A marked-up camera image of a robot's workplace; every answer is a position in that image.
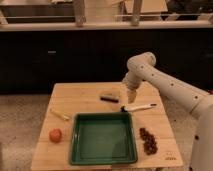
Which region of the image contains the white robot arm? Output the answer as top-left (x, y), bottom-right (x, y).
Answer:
top-left (123, 52), bottom-right (213, 171)

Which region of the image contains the green square tray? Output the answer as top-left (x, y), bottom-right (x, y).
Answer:
top-left (69, 112), bottom-right (138, 166)

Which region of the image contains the dark grape bunch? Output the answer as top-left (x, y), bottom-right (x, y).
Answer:
top-left (139, 128), bottom-right (158, 155)

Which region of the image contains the wooden table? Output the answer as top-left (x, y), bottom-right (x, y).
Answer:
top-left (31, 82), bottom-right (183, 171)

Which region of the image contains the yellow stick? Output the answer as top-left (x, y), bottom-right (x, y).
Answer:
top-left (50, 109), bottom-right (70, 121)

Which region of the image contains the orange tomato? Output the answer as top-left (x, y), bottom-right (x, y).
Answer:
top-left (49, 129), bottom-right (62, 143)

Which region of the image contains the cardboard box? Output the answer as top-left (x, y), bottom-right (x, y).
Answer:
top-left (124, 0), bottom-right (168, 13)

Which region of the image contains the right metal post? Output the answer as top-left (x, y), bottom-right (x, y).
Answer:
top-left (131, 0), bottom-right (142, 26)

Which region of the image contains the metal post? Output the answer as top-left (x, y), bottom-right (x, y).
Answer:
top-left (131, 0), bottom-right (142, 26)
top-left (73, 0), bottom-right (86, 27)

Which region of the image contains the left metal post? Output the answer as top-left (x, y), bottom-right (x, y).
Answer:
top-left (73, 0), bottom-right (86, 27)

